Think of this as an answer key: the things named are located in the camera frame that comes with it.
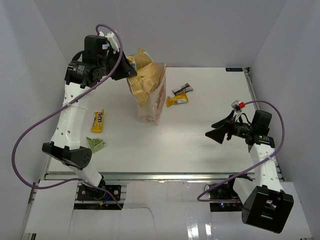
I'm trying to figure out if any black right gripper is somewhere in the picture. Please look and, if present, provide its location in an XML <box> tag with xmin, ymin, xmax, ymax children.
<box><xmin>205</xmin><ymin>110</ymin><xmax>255</xmax><ymax>144</ymax></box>

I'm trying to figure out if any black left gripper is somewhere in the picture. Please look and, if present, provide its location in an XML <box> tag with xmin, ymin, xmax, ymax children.
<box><xmin>99</xmin><ymin>47</ymin><xmax>138</xmax><ymax>81</ymax></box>

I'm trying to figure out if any large tan chip bag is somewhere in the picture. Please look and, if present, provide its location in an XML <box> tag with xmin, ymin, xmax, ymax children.
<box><xmin>127</xmin><ymin>48</ymin><xmax>167</xmax><ymax>108</ymax></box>

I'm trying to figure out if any beige paper gift bag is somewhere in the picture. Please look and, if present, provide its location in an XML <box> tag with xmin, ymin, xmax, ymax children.
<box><xmin>137</xmin><ymin>63</ymin><xmax>167</xmax><ymax>126</ymax></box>

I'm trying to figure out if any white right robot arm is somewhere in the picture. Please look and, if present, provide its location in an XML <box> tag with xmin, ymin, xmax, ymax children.
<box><xmin>205</xmin><ymin>110</ymin><xmax>294</xmax><ymax>234</ymax></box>

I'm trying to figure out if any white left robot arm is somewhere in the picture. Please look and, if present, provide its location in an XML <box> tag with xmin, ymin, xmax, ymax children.
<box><xmin>42</xmin><ymin>33</ymin><xmax>137</xmax><ymax>200</ymax></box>

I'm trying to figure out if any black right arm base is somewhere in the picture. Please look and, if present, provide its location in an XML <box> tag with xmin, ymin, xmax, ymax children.
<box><xmin>208</xmin><ymin>183</ymin><xmax>243</xmax><ymax>213</ymax></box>

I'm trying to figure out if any yellow snack bar wrapper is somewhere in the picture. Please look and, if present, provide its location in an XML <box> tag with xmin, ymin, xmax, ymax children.
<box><xmin>166</xmin><ymin>92</ymin><xmax>189</xmax><ymax>107</ymax></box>

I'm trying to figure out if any brown chocolate bar wrapper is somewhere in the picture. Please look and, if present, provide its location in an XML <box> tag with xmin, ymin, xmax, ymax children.
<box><xmin>172</xmin><ymin>83</ymin><xmax>194</xmax><ymax>96</ymax></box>

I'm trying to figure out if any right blue table label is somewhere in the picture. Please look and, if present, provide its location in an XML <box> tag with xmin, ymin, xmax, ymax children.
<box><xmin>225</xmin><ymin>67</ymin><xmax>243</xmax><ymax>72</ymax></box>

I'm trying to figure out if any yellow M&M's candy pack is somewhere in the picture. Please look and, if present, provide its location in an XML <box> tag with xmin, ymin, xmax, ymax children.
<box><xmin>91</xmin><ymin>109</ymin><xmax>105</xmax><ymax>133</ymax></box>

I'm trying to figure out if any small green candy packet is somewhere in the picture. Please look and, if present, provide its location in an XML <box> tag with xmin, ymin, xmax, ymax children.
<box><xmin>86</xmin><ymin>137</ymin><xmax>107</xmax><ymax>154</ymax></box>

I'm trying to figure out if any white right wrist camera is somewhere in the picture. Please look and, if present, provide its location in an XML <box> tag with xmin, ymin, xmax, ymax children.
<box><xmin>231</xmin><ymin>100</ymin><xmax>246</xmax><ymax>114</ymax></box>

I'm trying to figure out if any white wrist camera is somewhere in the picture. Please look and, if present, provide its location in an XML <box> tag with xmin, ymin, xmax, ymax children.
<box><xmin>231</xmin><ymin>100</ymin><xmax>246</xmax><ymax>114</ymax></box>
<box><xmin>98</xmin><ymin>31</ymin><xmax>120</xmax><ymax>53</ymax></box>

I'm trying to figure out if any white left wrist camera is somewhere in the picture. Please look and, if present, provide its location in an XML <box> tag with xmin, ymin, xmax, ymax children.
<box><xmin>98</xmin><ymin>31</ymin><xmax>120</xmax><ymax>53</ymax></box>

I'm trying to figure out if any aluminium table front rail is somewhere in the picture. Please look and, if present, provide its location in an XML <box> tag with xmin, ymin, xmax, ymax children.
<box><xmin>42</xmin><ymin>171</ymin><xmax>258</xmax><ymax>181</ymax></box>

